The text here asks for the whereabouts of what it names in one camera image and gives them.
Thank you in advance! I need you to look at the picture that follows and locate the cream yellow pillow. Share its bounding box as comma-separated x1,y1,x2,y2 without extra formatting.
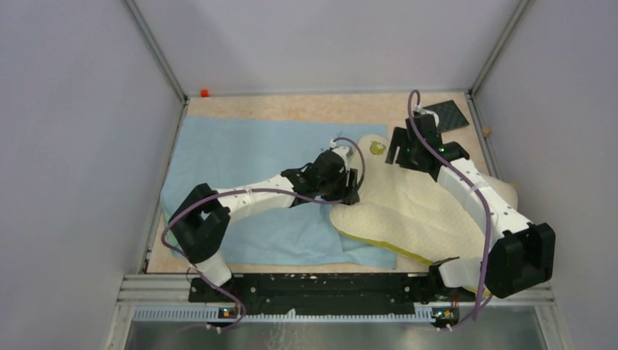
329,133,518,295

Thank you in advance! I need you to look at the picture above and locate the green and blue pillowcase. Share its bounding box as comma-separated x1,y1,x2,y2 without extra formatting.
160,116,396,269

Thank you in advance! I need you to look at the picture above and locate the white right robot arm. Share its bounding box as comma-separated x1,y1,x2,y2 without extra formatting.
386,111,556,300

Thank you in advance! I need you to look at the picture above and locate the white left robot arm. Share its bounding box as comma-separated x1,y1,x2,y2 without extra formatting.
164,140,364,302

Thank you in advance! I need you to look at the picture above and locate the black textured square mat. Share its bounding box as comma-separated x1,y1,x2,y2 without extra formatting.
424,100,469,133

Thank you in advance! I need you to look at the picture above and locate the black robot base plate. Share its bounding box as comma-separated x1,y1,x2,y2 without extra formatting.
188,273,474,316

